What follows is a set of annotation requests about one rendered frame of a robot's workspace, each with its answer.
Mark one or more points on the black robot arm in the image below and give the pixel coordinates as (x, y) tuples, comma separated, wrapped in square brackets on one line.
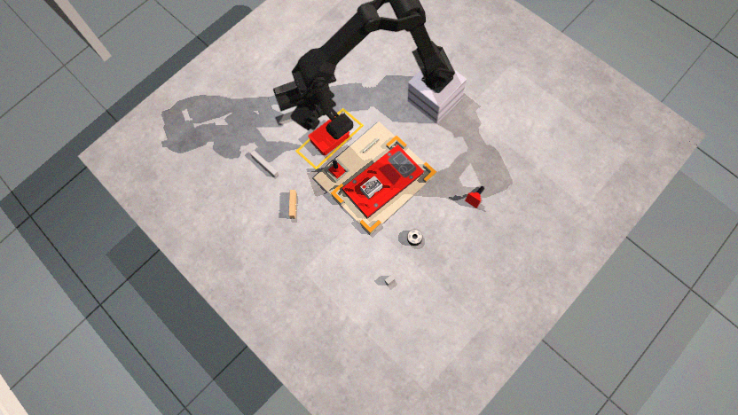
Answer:
[(315, 70)]

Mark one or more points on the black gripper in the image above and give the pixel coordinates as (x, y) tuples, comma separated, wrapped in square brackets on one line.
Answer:
[(340, 124)]

